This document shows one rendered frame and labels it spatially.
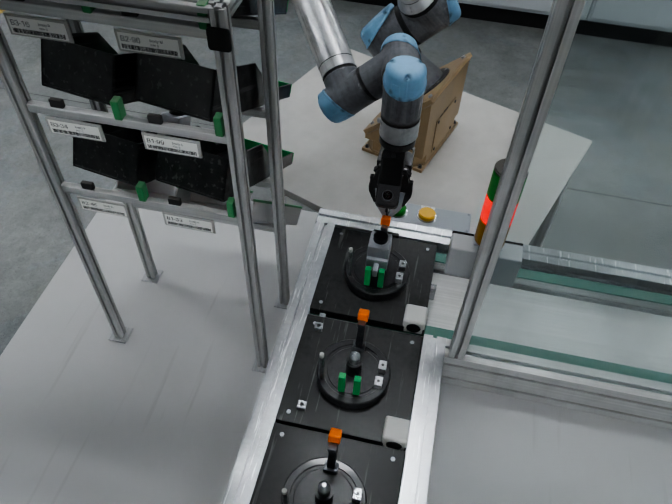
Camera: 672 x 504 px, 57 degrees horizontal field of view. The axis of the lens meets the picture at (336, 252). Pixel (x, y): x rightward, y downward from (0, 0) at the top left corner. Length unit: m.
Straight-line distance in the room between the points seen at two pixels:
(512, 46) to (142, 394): 3.33
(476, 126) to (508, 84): 1.84
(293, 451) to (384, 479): 0.16
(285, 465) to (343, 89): 0.71
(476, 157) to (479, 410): 0.80
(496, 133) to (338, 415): 1.09
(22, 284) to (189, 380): 1.57
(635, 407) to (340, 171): 0.94
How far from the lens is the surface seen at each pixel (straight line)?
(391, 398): 1.19
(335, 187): 1.70
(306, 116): 1.94
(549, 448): 1.34
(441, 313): 1.38
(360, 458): 1.14
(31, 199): 3.17
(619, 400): 1.36
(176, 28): 0.82
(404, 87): 1.12
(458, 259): 1.08
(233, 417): 1.30
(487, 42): 4.16
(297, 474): 1.10
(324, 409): 1.17
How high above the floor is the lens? 2.02
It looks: 49 degrees down
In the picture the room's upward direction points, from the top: 2 degrees clockwise
